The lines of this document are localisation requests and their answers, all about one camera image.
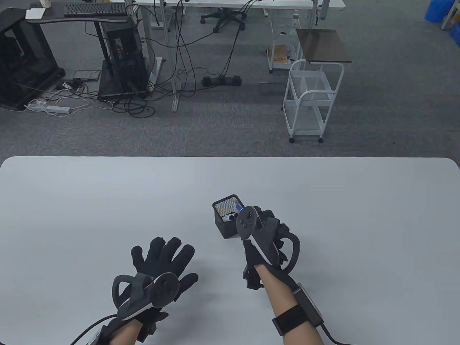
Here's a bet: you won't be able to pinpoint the blue round bin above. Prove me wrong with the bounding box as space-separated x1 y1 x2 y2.
425 0 455 23

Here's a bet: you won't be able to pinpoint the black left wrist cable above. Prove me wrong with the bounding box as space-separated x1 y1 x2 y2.
70 314 119 345

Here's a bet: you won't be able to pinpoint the long white workbench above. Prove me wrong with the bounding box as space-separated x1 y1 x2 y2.
131 0 346 86

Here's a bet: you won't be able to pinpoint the person's left hand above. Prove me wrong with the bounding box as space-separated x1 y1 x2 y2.
103 236 199 342

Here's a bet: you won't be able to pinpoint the white floor cable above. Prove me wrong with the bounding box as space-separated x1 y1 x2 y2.
23 88 115 116

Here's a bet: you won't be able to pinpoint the brown cardboard box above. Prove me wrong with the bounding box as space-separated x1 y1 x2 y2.
267 44 291 66

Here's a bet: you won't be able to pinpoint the black mesh pen holder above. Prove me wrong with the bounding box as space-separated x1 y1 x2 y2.
212 194 248 240

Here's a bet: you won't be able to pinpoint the black floor cable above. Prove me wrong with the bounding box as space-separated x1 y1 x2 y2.
220 0 259 78
113 97 157 118

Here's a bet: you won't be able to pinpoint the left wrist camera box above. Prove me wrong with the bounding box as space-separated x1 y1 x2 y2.
84 329 108 345

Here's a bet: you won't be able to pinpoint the brown side table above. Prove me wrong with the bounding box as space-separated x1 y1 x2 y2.
295 29 353 64

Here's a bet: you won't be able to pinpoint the person's right forearm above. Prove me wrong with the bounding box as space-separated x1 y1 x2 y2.
257 266 326 345

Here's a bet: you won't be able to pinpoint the black left hand controller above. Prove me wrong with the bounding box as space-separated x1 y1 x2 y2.
112 271 180 321

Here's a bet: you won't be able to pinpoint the black equipment cabinet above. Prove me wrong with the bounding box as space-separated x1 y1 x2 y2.
0 8 66 110

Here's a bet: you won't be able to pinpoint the white rolling cart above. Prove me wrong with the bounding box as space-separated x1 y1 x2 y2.
283 59 345 143

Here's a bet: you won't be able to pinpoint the person's right hand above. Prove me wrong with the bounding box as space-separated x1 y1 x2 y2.
241 206 299 290

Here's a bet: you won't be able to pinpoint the black desk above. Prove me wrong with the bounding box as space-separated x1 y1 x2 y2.
25 7 134 70

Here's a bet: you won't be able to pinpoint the person's left forearm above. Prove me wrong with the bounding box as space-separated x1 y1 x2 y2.
108 318 146 345

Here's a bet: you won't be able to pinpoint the black foot pedals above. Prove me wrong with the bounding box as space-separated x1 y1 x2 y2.
201 75 242 87

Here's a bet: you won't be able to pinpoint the grey flat floor device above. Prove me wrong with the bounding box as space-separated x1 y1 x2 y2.
73 70 101 82

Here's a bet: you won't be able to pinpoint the black computer tower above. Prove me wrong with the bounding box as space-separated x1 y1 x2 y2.
102 22 150 97

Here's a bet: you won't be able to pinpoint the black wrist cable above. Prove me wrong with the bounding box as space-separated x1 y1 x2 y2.
70 314 119 345
319 323 356 345

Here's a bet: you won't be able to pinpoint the white wire shelf cart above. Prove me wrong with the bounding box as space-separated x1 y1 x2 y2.
268 16 302 74

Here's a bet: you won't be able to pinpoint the black swivel office chair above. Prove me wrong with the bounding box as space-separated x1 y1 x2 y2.
200 9 247 33

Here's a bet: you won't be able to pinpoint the black right hand controller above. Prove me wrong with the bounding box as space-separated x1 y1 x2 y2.
236 207 302 271

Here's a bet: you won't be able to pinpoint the black hand controller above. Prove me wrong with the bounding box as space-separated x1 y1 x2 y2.
112 271 180 321
236 207 302 271

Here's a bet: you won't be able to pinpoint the black wrist strap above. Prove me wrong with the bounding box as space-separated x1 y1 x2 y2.
272 305 314 336

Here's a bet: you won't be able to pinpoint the white power strip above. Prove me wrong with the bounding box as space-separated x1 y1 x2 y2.
28 102 70 115

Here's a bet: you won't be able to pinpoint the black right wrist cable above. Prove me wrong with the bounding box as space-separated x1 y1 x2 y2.
319 323 356 345

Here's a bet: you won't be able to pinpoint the black keyboard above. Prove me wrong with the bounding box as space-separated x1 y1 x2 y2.
64 3 128 17

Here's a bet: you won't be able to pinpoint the aluminium frame post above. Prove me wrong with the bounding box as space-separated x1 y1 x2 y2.
158 0 181 112

